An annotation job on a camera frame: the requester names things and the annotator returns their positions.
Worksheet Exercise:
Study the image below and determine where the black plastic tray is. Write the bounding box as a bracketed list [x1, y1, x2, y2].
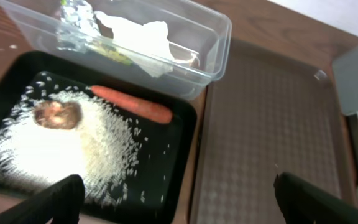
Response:
[0, 51, 197, 223]

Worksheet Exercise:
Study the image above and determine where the orange carrot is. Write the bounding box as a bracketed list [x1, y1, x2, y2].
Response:
[91, 85, 173, 124]

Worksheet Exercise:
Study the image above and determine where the clear plastic bin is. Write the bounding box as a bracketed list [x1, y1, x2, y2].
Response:
[0, 0, 232, 100]

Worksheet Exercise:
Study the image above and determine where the foil and yellow snack wrapper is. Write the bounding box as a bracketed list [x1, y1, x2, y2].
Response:
[56, 0, 132, 65]

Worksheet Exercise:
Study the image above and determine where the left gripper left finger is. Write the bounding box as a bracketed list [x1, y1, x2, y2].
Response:
[0, 174, 85, 224]

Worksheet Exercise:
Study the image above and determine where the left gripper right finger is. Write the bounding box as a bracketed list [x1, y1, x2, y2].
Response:
[273, 172, 358, 224]

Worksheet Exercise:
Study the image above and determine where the pile of white rice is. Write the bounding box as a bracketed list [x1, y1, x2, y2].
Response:
[0, 72, 142, 207]

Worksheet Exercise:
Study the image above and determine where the brown mushroom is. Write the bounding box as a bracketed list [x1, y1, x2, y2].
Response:
[32, 100, 83, 130]

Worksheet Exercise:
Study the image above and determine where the dark brown serving tray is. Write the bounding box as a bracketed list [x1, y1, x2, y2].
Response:
[190, 39, 357, 223]

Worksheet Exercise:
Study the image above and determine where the white napkin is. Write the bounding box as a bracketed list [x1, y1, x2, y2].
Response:
[95, 11, 175, 78]

